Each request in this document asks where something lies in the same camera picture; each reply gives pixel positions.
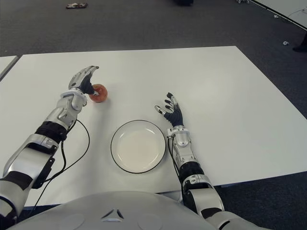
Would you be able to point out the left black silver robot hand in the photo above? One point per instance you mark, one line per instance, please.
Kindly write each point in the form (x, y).
(80, 80)

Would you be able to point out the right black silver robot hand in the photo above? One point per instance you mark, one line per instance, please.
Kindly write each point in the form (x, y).
(176, 116)

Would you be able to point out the red apple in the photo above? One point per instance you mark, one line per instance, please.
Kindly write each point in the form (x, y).
(102, 94)

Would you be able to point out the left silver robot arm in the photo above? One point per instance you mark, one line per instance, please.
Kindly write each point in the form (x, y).
(48, 134)

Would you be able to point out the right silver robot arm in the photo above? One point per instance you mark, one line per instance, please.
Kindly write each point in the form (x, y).
(187, 155)

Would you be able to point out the white plate with black rim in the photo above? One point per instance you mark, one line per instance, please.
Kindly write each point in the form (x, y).
(138, 146)

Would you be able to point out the dark patterned item on floor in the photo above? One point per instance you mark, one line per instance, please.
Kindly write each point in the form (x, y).
(76, 5)

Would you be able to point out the neighbouring white table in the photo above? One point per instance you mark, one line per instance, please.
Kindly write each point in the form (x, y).
(6, 64)

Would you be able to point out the silver robot torso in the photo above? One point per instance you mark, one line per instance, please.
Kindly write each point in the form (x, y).
(115, 210)

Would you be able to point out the dark chair base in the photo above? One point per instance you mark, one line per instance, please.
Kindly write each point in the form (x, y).
(183, 2)

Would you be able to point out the person's dark leg and shoe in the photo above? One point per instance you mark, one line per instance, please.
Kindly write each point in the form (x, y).
(301, 48)

